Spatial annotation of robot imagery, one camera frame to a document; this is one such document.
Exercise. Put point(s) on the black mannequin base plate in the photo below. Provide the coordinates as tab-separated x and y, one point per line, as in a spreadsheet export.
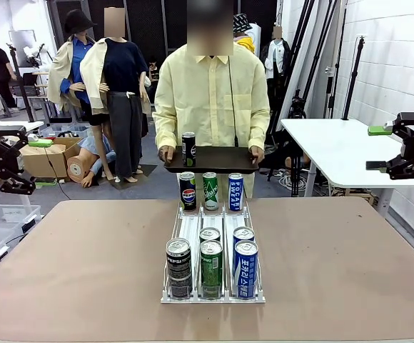
146	171

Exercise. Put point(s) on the mannequin white jacket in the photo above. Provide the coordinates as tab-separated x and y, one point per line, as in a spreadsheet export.
276	57

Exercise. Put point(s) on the mannequin navy top cream jacket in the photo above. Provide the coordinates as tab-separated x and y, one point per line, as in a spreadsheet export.
121	68

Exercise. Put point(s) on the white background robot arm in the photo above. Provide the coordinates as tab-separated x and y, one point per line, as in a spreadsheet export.
32	51

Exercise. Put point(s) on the black tripod stand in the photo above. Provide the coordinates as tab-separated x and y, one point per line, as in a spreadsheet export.
12	50
297	107

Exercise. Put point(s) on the patterned bucket hat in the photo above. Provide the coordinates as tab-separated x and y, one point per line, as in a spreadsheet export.
242	22

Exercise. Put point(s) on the mannequin yellow hoodie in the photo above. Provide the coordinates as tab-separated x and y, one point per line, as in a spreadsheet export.
247	44

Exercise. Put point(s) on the grey board screen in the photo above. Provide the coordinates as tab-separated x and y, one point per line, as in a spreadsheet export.
25	39

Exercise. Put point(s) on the black light stand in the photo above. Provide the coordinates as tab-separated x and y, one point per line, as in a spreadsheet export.
330	70

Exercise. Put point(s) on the person left forearm yellow sleeve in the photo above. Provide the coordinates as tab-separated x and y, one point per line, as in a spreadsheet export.
258	125

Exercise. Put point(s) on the black bucket hat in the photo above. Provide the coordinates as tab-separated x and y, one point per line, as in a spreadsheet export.
76	21

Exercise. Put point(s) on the dark brown serving tray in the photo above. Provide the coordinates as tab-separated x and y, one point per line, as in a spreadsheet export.
221	159

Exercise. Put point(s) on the person in yellow shirt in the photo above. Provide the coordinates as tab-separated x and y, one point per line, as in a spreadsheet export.
207	100

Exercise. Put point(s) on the seated person dark clothes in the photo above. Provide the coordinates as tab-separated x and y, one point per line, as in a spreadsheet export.
154	73

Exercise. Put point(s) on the black Pepsi can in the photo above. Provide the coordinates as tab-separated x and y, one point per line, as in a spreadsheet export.
188	150
188	193
178	268

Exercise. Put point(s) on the blue Pocari Sweat can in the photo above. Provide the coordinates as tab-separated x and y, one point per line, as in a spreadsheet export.
243	234
245	271
235	191

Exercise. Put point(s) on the green Chilsung cider can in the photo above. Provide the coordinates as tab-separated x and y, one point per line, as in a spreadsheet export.
210	193
211	271
210	234

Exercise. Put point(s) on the lying mannequin light blue shirt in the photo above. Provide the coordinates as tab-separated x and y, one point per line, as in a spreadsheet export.
75	168

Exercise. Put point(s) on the white can dispenser rack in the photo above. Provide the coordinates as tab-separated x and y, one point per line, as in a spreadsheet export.
189	225

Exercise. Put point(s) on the person right hand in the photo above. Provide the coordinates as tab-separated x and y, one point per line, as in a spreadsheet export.
166	153

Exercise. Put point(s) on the person right forearm yellow sleeve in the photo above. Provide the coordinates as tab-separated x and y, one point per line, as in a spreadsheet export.
164	128

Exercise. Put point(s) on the brown cardboard box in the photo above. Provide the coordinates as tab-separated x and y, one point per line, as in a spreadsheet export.
37	160

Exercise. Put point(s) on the person in black t-shirt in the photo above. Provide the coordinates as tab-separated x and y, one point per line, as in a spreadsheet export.
0	60

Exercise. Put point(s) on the white side table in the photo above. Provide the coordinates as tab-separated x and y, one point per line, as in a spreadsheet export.
335	153

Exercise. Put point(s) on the clear bin blue lid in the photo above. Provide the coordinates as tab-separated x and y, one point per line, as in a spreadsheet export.
75	130

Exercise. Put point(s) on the mannequin beige coat blue shirt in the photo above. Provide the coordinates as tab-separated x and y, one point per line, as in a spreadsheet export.
75	64

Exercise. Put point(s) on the person left hand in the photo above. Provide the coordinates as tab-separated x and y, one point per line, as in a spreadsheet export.
257	151

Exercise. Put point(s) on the black pole stand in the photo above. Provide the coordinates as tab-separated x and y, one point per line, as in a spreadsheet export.
353	82

